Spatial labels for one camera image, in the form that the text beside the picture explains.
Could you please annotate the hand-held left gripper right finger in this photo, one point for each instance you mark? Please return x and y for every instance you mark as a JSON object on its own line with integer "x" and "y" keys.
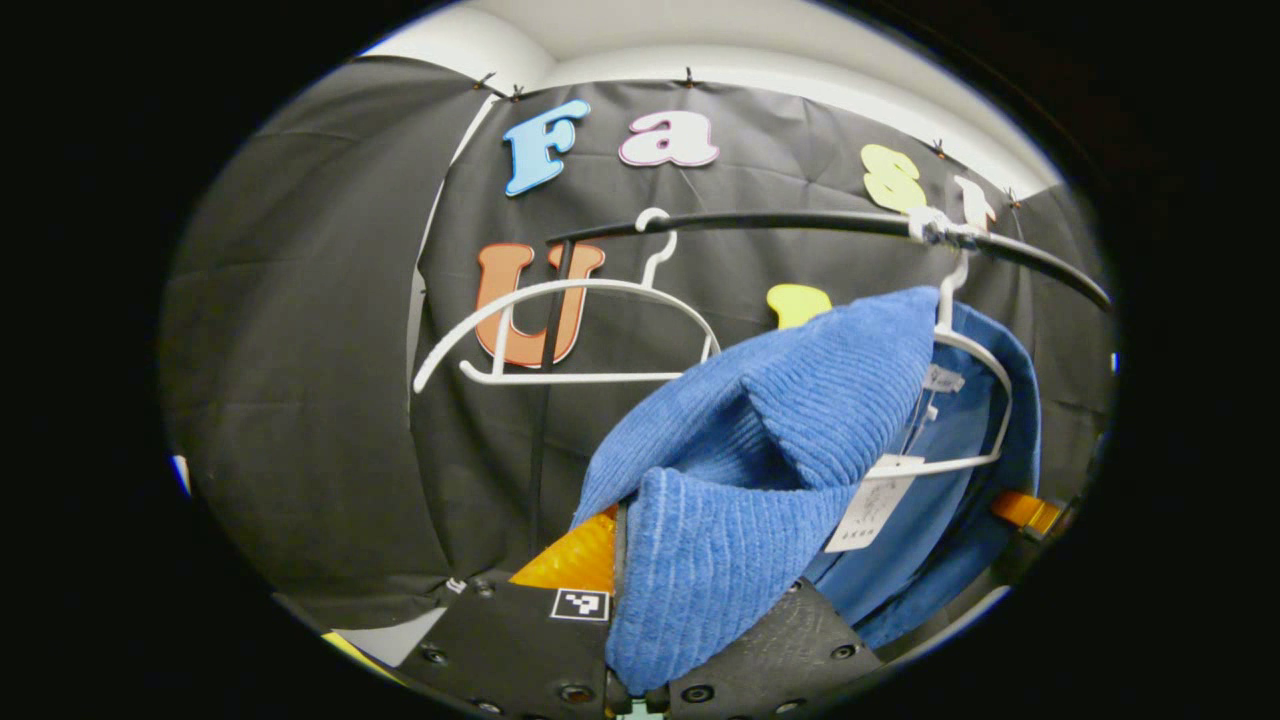
{"x": 780, "y": 650}

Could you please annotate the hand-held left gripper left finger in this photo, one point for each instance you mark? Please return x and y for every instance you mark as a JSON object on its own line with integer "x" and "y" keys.
{"x": 510, "y": 640}

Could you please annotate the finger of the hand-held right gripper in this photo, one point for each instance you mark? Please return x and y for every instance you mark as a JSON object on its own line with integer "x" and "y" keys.
{"x": 1025, "y": 512}

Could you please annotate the white hanger with taped hook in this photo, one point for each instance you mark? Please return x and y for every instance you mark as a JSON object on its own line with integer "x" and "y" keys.
{"x": 975, "y": 352}

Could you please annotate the white plastic hanger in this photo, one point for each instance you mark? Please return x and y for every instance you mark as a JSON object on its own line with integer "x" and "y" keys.
{"x": 560, "y": 288}

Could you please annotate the black backdrop cloth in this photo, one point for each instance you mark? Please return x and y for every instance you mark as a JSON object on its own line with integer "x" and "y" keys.
{"x": 300, "y": 400}

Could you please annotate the black clothes rail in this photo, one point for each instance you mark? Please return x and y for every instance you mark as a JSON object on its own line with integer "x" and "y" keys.
{"x": 800, "y": 220}

